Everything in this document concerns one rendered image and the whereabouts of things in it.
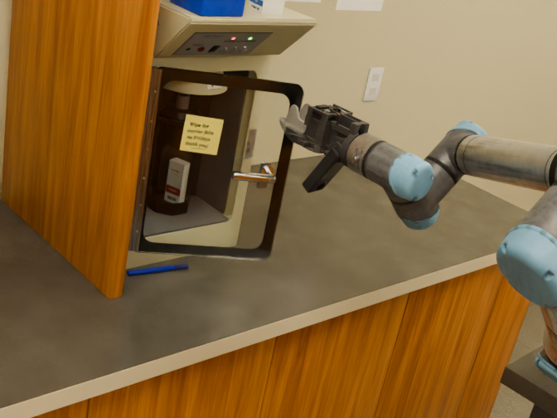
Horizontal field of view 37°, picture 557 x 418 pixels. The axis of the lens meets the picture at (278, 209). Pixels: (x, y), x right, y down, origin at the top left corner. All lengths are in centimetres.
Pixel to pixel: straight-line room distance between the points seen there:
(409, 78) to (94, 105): 153
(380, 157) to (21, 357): 71
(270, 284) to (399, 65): 125
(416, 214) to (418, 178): 11
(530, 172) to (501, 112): 215
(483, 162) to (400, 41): 141
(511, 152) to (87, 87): 79
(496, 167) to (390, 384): 97
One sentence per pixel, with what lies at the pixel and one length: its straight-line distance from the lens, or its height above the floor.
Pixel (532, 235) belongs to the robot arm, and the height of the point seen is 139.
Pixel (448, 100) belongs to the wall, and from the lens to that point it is 316.
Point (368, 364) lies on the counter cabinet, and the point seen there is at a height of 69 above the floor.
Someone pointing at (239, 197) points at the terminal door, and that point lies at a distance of 172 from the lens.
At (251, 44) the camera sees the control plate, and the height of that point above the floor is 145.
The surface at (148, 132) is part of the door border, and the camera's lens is 164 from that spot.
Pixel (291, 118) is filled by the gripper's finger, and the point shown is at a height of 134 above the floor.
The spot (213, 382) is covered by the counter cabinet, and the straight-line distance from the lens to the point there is 171.
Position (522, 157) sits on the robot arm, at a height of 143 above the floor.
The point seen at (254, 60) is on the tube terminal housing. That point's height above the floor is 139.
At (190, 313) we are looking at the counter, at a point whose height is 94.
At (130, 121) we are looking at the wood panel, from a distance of 152.
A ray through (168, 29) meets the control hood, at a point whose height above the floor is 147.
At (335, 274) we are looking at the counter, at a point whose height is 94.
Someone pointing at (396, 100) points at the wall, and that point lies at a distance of 291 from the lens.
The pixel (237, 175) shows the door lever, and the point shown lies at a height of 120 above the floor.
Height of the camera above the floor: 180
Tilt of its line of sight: 23 degrees down
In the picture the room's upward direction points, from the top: 12 degrees clockwise
